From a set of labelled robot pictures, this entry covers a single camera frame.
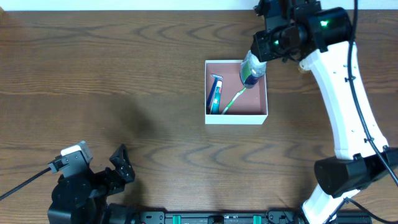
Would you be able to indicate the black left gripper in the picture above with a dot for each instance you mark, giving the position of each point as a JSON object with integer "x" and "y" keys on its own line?
{"x": 109, "y": 181}

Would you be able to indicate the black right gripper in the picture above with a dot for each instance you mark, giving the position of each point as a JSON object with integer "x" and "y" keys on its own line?
{"x": 262, "y": 47}

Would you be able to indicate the clear pump bottle blue liquid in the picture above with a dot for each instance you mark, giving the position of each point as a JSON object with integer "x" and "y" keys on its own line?
{"x": 251, "y": 70}

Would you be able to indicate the green white toothbrush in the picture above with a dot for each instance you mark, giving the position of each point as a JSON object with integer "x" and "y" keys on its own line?
{"x": 233, "y": 100}

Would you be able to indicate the white box with pink interior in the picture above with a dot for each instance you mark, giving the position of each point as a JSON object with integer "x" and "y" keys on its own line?
{"x": 250, "y": 107}

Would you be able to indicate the blue disposable razor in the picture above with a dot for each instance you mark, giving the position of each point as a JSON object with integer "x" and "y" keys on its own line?
{"x": 210, "y": 97}

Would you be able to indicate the white teal toothpaste tube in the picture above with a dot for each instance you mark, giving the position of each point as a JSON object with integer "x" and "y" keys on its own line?
{"x": 215, "y": 103}

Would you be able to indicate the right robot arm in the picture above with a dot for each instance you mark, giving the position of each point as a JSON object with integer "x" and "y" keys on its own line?
{"x": 322, "y": 42}

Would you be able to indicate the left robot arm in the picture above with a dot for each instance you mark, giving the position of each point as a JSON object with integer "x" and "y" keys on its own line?
{"x": 80, "y": 195}

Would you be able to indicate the white bamboo print lotion tube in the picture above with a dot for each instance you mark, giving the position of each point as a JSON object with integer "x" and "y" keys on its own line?
{"x": 303, "y": 69}

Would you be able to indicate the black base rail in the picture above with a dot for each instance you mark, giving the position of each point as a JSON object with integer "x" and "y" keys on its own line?
{"x": 270, "y": 217}

